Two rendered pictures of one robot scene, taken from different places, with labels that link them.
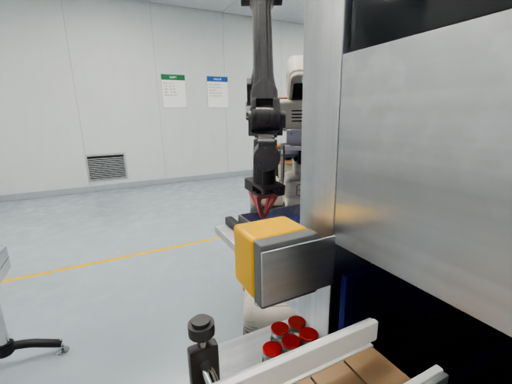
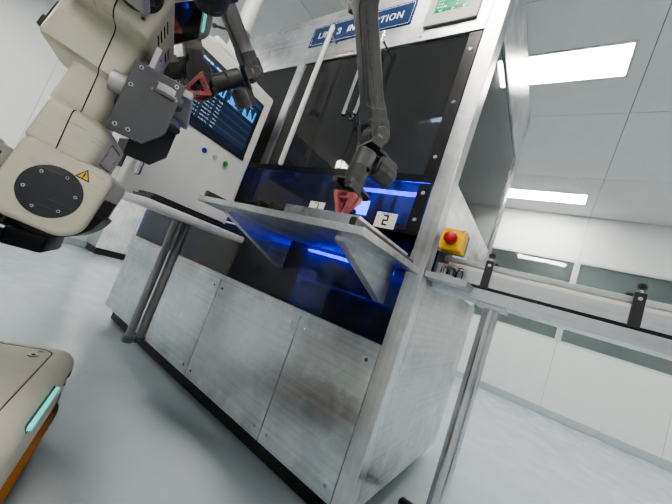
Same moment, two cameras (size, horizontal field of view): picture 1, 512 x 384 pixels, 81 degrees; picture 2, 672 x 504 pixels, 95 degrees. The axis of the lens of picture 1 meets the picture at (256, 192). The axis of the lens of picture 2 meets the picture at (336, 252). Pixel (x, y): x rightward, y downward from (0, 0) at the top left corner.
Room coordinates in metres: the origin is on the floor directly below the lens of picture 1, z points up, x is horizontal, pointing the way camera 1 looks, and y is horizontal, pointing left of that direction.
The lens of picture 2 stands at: (1.08, 0.68, 0.74)
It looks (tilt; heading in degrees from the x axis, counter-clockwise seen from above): 6 degrees up; 242
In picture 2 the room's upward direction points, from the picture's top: 19 degrees clockwise
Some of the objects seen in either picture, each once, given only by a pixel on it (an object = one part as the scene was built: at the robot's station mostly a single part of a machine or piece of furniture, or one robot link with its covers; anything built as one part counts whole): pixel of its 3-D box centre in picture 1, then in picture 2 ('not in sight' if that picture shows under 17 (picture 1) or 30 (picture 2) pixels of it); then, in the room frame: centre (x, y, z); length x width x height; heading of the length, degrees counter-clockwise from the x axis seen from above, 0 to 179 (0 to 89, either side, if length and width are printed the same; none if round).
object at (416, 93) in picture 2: not in sight; (406, 105); (0.48, -0.31, 1.50); 0.43 x 0.01 x 0.59; 116
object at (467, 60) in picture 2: not in sight; (445, 127); (0.40, -0.14, 1.40); 0.05 x 0.01 x 0.80; 116
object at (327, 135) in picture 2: not in sight; (321, 111); (0.68, -0.72, 1.50); 0.47 x 0.01 x 0.59; 116
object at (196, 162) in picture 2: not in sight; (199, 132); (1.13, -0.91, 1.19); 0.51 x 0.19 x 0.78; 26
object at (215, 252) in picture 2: not in sight; (223, 247); (0.83, -1.00, 0.73); 1.98 x 0.01 x 0.25; 116
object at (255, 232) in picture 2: not in sight; (256, 241); (0.79, -0.53, 0.79); 0.34 x 0.03 x 0.13; 26
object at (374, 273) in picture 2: not in sight; (362, 274); (0.57, -0.08, 0.79); 0.34 x 0.03 x 0.13; 26
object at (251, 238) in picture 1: (273, 257); (453, 242); (0.32, -0.02, 0.99); 0.08 x 0.07 x 0.07; 26
